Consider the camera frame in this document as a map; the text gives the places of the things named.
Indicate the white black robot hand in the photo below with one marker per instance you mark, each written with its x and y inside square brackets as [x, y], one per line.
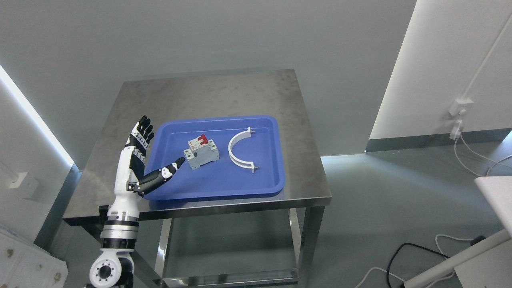
[131, 183]

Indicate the grey red circuit breaker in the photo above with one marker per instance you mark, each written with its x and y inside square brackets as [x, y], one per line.
[201, 151]

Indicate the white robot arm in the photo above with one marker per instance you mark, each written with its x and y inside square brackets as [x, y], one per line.
[115, 266]

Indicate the white curved pipe clamp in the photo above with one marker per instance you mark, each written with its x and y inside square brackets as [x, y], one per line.
[238, 150]

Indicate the white cabinet with stains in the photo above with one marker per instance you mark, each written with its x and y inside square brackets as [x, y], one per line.
[25, 265]

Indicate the blue plastic tray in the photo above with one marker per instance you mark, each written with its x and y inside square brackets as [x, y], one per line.
[220, 179]

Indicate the stainless steel table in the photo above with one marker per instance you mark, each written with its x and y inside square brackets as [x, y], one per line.
[276, 93]

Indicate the white desk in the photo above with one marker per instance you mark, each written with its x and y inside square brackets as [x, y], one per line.
[487, 262]

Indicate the white left wall box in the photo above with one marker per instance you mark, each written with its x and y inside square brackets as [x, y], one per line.
[24, 186]

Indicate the white power adapter with cable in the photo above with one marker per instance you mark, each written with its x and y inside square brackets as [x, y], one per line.
[456, 135]

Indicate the white wall socket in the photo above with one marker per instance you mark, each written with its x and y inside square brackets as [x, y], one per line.
[460, 107]

